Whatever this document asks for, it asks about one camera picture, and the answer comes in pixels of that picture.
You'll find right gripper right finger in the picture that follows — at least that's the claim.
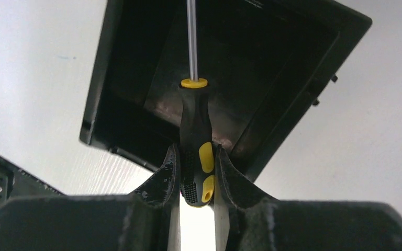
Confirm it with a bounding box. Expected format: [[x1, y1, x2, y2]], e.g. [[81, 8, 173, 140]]
[[214, 145, 278, 209]]

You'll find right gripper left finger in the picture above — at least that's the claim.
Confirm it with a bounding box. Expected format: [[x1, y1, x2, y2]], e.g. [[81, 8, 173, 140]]
[[129, 144, 181, 208]]

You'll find black yellow screwdriver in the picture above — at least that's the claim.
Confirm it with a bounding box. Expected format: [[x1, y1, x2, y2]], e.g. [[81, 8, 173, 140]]
[[178, 1, 215, 208]]

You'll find black plastic bin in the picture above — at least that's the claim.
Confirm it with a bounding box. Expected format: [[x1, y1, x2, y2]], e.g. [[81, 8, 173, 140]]
[[79, 1, 372, 181]]

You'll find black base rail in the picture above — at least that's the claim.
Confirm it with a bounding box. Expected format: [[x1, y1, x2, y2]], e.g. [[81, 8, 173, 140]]
[[0, 143, 65, 239]]

